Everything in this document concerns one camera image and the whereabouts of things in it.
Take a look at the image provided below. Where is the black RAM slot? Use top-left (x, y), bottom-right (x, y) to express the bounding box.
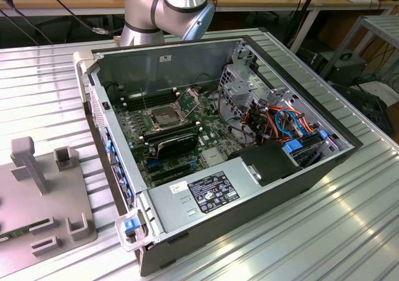
top-left (120, 87), bottom-right (177, 103)
top-left (123, 92), bottom-right (181, 111)
top-left (143, 125), bottom-right (203, 143)
top-left (142, 121), bottom-right (200, 136)

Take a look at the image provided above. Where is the CPU socket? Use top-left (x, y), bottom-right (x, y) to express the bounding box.
top-left (145, 105), bottom-right (185, 133)

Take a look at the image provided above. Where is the black expansion slot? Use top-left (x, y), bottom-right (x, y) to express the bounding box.
top-left (151, 168), bottom-right (191, 186)
top-left (149, 161), bottom-right (190, 176)

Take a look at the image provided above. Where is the green motherboard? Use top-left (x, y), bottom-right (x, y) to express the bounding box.
top-left (110, 86), bottom-right (247, 190)

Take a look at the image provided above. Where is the black graphics card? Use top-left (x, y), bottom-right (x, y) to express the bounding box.
top-left (156, 131), bottom-right (200, 161)

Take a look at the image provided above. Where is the silver chipset heatsink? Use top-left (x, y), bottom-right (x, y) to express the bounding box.
top-left (201, 148), bottom-right (228, 167)

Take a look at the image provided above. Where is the metal socket cover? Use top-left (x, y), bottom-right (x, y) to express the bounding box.
top-left (175, 87), bottom-right (204, 121)

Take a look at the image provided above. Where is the silver drive cage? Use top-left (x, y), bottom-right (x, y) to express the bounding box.
top-left (218, 63), bottom-right (272, 129)

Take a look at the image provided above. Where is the black drive cover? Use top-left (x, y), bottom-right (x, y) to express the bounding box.
top-left (226, 140), bottom-right (302, 188)

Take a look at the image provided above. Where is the silver power supply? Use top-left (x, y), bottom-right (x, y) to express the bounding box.
top-left (148, 155), bottom-right (261, 236)

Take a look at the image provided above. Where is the blue expansion card latch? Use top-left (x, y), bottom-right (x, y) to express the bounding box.
top-left (105, 127), bottom-right (132, 202)

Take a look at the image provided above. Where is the blue disk carrier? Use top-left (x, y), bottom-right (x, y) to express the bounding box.
top-left (282, 139), bottom-right (305, 154)

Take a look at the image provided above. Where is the silver disk bay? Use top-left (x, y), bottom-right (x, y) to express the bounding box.
top-left (282, 130), bottom-right (342, 169)

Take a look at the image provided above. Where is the open black PC case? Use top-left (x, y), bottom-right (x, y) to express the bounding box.
top-left (73, 34), bottom-right (364, 277)

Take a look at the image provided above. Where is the clear case corner latch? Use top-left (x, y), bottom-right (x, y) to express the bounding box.
top-left (114, 211), bottom-right (154, 252)

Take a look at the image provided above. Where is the beige case corner bezel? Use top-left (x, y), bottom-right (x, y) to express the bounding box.
top-left (73, 50), bottom-right (95, 102)

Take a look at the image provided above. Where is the black stand pole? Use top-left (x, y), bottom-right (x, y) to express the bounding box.
top-left (283, 0), bottom-right (322, 45)

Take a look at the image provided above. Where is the black bag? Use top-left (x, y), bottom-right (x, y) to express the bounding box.
top-left (330, 83), bottom-right (394, 136)

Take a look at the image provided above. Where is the grey parts rack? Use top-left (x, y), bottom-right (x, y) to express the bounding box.
top-left (0, 136), bottom-right (99, 262)

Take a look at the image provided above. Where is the green RAM stick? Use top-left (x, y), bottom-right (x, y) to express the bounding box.
top-left (0, 220), bottom-right (48, 242)

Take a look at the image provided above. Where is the metal slat side table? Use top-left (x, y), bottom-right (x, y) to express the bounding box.
top-left (320, 14), bottom-right (399, 85)

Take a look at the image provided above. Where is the black wire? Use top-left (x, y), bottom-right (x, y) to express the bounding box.
top-left (217, 87), bottom-right (250, 146)

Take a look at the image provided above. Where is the orange wire bundle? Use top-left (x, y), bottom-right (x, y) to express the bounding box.
top-left (242, 105), bottom-right (315, 138)

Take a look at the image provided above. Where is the blue wire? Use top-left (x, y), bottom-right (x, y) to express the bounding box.
top-left (274, 108), bottom-right (305, 136)

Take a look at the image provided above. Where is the grey usb cable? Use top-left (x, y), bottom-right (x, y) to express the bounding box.
top-left (0, 0), bottom-right (53, 44)
top-left (52, 0), bottom-right (109, 36)

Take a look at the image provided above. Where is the black case with handle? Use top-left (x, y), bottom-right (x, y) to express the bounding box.
top-left (329, 52), bottom-right (368, 88)

